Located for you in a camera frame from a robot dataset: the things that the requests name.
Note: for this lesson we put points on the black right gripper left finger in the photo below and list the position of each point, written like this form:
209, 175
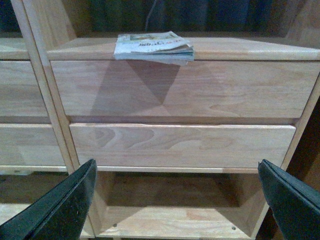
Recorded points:
60, 214

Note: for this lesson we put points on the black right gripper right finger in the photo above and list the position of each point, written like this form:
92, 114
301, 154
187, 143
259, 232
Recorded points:
294, 204

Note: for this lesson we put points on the white paperback book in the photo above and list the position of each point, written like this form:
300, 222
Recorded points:
166, 48

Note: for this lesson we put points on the left neighbouring wooden shelf unit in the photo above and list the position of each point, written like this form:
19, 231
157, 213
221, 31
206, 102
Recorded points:
36, 149

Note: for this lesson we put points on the upper wooden drawer front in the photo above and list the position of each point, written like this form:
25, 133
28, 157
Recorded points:
209, 89

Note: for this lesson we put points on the wooden drawer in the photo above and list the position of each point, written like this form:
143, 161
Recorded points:
209, 89
181, 146

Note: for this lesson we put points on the lower wooden drawer front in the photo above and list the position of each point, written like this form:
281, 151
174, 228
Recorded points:
181, 146

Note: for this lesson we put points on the light wooden bookshelf unit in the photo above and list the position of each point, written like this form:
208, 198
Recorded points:
188, 203

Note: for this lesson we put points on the dark hanging curtain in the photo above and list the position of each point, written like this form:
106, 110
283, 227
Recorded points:
272, 17

